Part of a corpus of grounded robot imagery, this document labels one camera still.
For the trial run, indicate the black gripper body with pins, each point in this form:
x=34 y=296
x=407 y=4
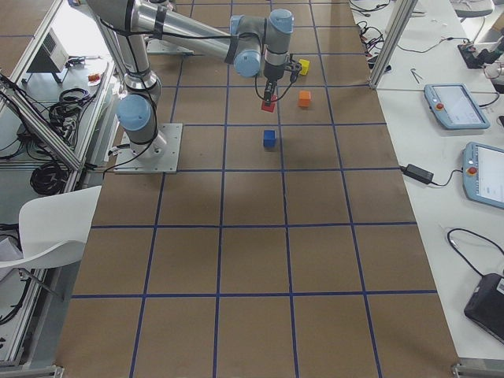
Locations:
x=272 y=72

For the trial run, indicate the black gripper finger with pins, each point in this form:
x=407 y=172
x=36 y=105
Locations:
x=267 y=97
x=273 y=95

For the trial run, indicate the red wooden block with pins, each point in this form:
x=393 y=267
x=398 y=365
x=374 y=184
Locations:
x=270 y=105

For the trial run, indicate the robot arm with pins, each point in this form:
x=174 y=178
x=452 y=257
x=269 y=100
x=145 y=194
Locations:
x=138 y=30

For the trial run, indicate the yellow wooden block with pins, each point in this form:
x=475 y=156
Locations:
x=305 y=65

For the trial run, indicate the orange wooden block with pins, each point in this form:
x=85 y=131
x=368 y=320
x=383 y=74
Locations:
x=304 y=99

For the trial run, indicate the blue wooden block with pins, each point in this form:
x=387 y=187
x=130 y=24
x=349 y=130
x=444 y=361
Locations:
x=269 y=138

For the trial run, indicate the black power adapter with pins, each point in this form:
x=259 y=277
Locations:
x=417 y=173

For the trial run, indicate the upper teach pendant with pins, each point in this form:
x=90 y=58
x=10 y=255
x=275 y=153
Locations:
x=454 y=107

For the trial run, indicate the teach pendant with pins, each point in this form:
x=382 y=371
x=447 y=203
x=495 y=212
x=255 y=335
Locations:
x=454 y=107
x=482 y=170

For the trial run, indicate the grey control box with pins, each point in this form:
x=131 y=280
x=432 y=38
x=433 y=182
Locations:
x=51 y=58

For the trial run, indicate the lower teach pendant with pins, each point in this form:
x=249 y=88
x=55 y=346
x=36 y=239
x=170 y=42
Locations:
x=482 y=170

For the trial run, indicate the white chair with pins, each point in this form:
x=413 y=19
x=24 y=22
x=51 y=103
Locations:
x=54 y=229

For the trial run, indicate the black device lower right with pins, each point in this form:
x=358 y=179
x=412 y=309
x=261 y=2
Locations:
x=485 y=307

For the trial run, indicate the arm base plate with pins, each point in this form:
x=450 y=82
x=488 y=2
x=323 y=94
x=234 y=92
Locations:
x=162 y=47
x=162 y=155

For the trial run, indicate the aluminium frame post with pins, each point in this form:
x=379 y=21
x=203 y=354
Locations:
x=400 y=16

